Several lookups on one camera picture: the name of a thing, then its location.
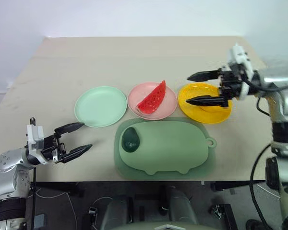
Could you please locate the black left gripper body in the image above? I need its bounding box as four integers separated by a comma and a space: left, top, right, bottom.
41, 134, 68, 165

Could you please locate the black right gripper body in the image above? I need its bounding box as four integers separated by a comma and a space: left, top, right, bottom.
217, 63, 246, 101

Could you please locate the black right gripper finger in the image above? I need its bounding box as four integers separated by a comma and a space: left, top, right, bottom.
186, 69, 223, 82
185, 95, 229, 109

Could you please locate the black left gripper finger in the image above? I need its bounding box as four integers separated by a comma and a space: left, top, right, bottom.
62, 143, 94, 164
54, 122, 85, 138

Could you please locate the yellow plate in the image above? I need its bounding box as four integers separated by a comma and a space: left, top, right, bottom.
178, 83, 233, 124

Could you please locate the mint green plate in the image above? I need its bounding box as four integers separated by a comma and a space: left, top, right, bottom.
74, 86, 128, 128

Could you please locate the pink plate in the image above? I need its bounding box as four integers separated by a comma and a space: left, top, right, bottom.
127, 82, 178, 121

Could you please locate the dark green avocado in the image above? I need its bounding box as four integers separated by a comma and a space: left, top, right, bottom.
121, 127, 141, 153

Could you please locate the red watermelon slice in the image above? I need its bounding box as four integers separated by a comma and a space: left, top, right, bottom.
135, 80, 167, 114

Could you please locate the green pig-shaped board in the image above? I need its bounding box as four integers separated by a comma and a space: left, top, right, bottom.
113, 117, 218, 179

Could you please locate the grey-green rounded shape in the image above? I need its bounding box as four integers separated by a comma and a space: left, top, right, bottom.
100, 195, 135, 230
165, 185, 199, 226

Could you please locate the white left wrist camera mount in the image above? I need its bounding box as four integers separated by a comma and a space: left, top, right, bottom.
25, 116, 45, 157

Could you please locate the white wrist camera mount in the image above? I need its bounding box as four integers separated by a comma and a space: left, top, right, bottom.
25, 116, 45, 157
227, 43, 258, 101

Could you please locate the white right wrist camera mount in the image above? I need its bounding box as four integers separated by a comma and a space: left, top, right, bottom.
227, 43, 258, 101

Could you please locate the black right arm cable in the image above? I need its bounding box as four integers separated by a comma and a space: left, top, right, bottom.
243, 78, 288, 118
249, 143, 276, 230

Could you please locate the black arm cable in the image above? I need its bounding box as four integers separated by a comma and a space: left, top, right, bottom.
31, 165, 38, 230
249, 143, 276, 230
243, 78, 288, 118

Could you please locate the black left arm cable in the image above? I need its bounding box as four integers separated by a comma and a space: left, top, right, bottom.
31, 165, 38, 230

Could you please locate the thin white floor cable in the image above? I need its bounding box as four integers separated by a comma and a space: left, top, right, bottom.
35, 188, 78, 230

